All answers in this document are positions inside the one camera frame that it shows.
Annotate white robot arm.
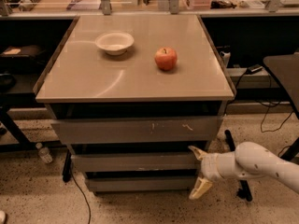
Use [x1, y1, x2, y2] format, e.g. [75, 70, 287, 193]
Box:
[189, 142, 299, 200]

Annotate grey top drawer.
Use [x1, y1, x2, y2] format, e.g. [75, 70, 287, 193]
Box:
[51, 116, 222, 145]

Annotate black left table leg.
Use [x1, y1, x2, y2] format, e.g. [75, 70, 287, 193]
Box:
[0, 106, 32, 149]

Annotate red apple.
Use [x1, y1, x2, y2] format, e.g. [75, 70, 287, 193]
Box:
[154, 47, 178, 71]

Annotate dark side table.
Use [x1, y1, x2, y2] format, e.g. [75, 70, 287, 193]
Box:
[263, 53, 299, 118]

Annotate grey drawer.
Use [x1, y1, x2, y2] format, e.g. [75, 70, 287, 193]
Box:
[85, 176, 195, 192]
[51, 116, 222, 145]
[71, 151, 199, 172]

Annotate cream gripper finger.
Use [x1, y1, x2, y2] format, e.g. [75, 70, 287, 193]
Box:
[188, 146, 207, 161]
[189, 177, 213, 200]

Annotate grey bottom drawer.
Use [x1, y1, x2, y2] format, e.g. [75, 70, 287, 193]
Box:
[85, 176, 195, 192]

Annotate grey drawer cabinet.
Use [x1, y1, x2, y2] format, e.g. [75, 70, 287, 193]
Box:
[35, 15, 235, 181]

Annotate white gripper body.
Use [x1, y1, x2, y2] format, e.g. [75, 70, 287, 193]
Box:
[201, 152, 240, 182]

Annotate clear plastic bottle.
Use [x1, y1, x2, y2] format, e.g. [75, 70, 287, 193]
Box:
[36, 143, 53, 164]

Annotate black floor cable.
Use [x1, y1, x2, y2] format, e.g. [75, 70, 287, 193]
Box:
[70, 168, 92, 224]

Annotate black stand base bar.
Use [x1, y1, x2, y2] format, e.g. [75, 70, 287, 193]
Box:
[224, 130, 253, 202]

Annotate black power adapter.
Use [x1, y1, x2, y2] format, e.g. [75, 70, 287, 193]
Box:
[246, 64, 263, 75]

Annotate white paper bowl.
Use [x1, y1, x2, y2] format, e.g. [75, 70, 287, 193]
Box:
[95, 31, 135, 56]

